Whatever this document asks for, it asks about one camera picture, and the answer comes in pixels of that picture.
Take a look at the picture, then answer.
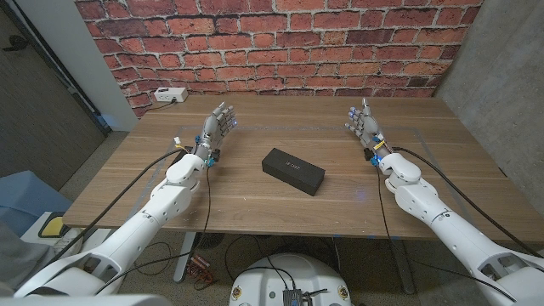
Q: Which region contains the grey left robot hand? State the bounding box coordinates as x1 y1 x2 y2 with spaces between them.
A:
193 101 238 161

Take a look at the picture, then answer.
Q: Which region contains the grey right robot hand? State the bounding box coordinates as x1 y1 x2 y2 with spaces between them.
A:
344 98 394 161

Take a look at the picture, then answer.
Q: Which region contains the black rectangular box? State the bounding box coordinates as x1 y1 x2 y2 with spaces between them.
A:
261 147 326 197

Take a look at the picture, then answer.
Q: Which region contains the white power strip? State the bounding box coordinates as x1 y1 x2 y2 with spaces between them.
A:
153 87 190 104

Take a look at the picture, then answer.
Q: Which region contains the red brick printed backdrop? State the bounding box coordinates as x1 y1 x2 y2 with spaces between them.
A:
74 0 485 118

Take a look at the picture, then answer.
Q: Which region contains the metal table leg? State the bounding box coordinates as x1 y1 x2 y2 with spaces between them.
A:
388 240 417 295
173 231 197 284

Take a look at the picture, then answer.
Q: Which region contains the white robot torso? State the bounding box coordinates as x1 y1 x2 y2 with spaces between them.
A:
229 253 353 306

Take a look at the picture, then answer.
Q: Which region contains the dark grey door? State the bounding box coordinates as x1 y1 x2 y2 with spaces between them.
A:
0 8 107 192

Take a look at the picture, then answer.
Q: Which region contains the white floor board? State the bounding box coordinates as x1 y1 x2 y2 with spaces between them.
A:
19 211 111 256

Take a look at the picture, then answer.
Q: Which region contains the grey torso electronics module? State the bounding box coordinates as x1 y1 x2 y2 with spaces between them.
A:
282 288 315 306

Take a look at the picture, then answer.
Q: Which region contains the blue upholstered seat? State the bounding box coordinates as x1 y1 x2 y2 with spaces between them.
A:
0 170 73 237

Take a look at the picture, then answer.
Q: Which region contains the person's grey trouser leg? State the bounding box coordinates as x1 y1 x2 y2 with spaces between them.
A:
0 220 56 294

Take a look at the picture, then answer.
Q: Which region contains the black power strip cord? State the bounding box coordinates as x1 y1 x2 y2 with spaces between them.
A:
146 99 176 112

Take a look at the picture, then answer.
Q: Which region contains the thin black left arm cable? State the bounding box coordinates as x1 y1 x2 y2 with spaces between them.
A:
93 166 213 295

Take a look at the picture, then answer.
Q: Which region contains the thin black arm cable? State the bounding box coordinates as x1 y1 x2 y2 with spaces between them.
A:
93 166 213 295
376 165 518 303

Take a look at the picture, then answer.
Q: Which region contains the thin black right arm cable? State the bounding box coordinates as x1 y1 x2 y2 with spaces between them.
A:
376 165 518 303

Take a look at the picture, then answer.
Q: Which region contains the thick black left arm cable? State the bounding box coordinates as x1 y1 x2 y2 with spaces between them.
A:
40 147 186 267

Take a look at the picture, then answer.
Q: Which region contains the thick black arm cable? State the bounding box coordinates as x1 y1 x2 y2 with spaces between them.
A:
393 146 544 258
40 147 186 267

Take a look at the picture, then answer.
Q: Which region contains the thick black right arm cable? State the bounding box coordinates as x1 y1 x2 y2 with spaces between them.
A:
393 146 544 258

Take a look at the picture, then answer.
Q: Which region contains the black floor cable loop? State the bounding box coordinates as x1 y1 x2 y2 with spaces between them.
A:
224 234 298 292

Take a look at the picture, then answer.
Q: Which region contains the orange wire bundle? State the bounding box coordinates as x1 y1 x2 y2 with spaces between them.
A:
186 253 216 286

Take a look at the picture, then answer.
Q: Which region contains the black door handle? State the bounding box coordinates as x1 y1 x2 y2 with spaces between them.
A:
2 34 30 53

